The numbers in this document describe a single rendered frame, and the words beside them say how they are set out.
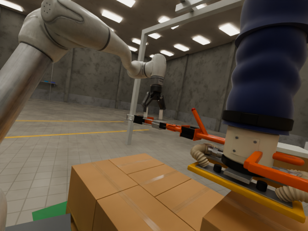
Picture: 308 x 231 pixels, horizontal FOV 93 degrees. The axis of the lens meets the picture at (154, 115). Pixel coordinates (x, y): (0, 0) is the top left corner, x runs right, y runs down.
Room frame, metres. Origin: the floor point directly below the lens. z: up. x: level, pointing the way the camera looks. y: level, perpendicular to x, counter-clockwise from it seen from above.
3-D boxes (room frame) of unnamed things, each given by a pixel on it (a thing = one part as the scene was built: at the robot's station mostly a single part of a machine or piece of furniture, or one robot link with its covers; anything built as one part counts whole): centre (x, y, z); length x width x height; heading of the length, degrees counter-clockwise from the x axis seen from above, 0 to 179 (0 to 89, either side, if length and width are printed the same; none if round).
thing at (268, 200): (0.50, -0.33, 1.08); 0.34 x 0.10 x 0.05; 48
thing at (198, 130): (0.74, -0.20, 1.18); 0.10 x 0.08 x 0.06; 138
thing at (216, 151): (0.57, -0.39, 1.12); 0.34 x 0.25 x 0.06; 48
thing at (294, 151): (1.93, -1.85, 0.82); 0.60 x 0.40 x 0.40; 153
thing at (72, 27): (0.50, 0.31, 1.51); 0.18 x 0.14 x 0.13; 151
